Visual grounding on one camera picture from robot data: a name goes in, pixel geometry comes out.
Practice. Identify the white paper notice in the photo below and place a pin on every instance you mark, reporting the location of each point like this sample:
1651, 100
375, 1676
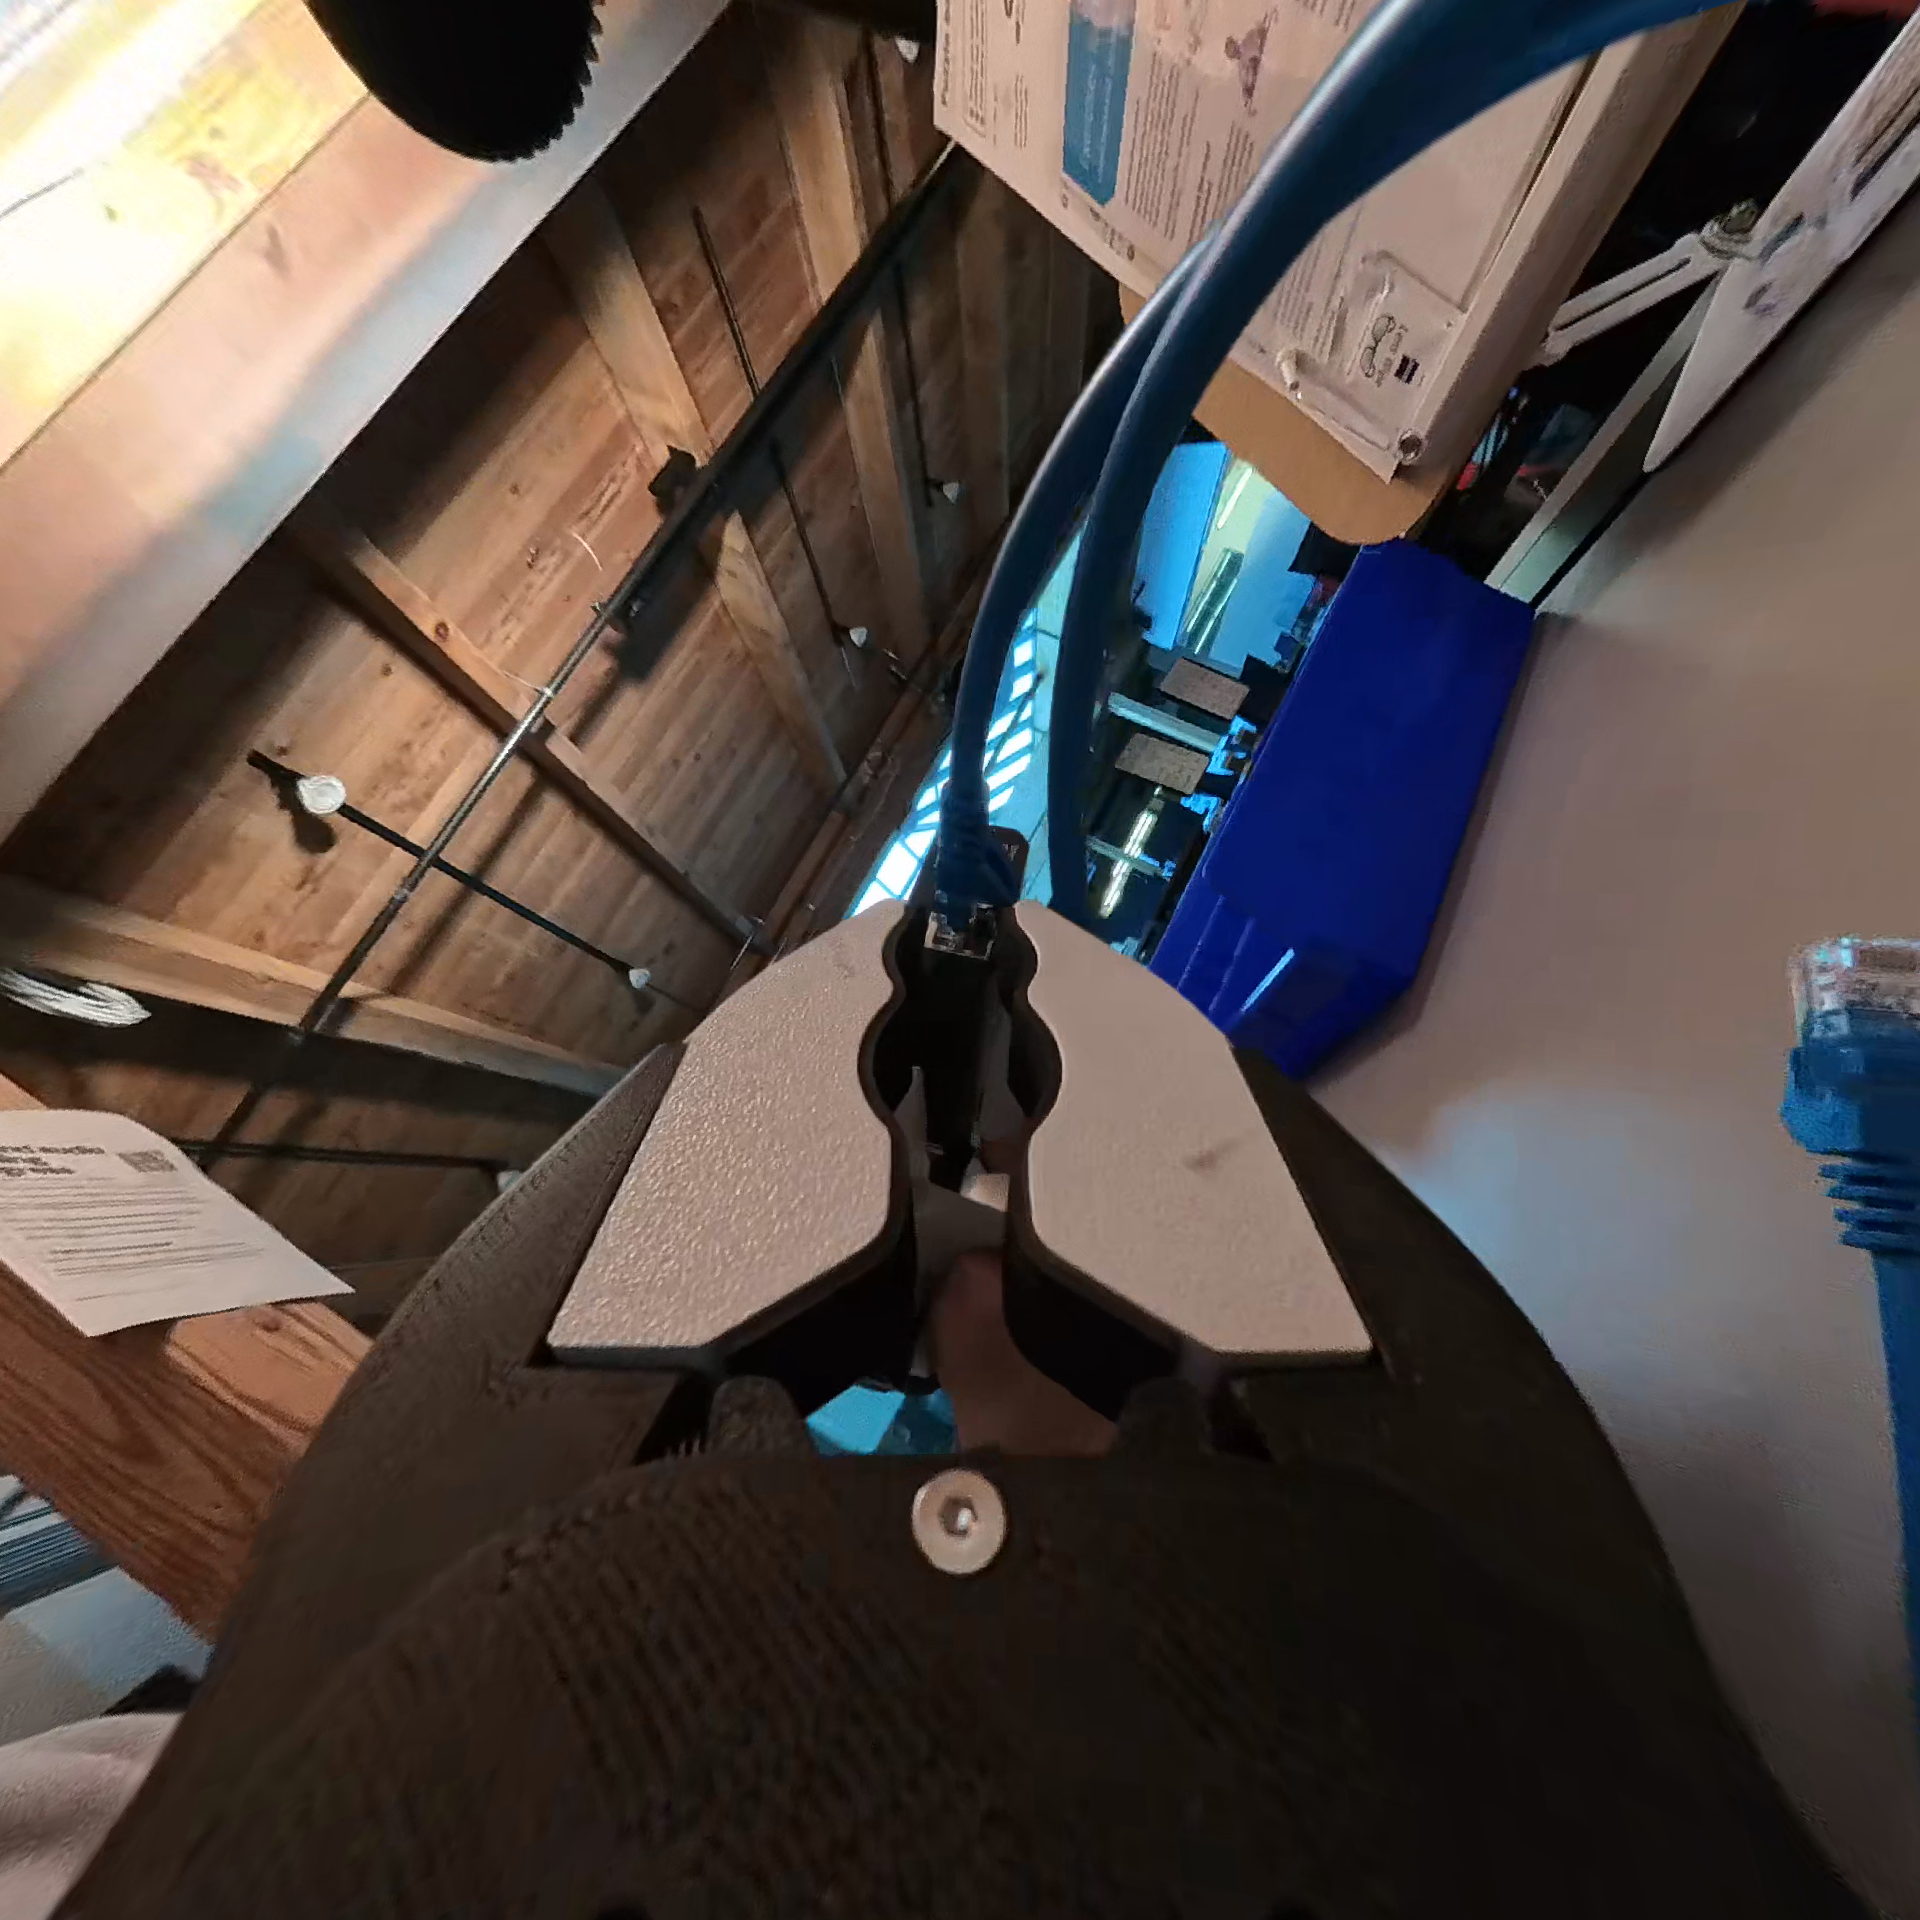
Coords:
135, 1214

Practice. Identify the black ceiling light rail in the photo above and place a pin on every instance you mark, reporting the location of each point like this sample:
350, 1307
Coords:
638, 609

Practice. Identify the blue storage bin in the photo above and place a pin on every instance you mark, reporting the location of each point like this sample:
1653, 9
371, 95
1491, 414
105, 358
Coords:
1349, 797

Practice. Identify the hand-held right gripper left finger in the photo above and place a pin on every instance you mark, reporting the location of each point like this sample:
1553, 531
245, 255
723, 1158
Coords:
750, 1171

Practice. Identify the grey desk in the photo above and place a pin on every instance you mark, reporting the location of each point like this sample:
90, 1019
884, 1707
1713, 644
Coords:
1622, 840

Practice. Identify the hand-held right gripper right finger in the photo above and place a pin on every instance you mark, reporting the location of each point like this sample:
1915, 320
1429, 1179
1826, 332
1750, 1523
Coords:
1186, 1184

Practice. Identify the lens wipe packet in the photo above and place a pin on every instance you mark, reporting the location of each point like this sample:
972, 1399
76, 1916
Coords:
1403, 329

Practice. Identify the wooden post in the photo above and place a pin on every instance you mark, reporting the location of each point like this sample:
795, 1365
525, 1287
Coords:
150, 1424

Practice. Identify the printed instruction sheet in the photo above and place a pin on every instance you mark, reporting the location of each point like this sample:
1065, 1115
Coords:
1171, 135

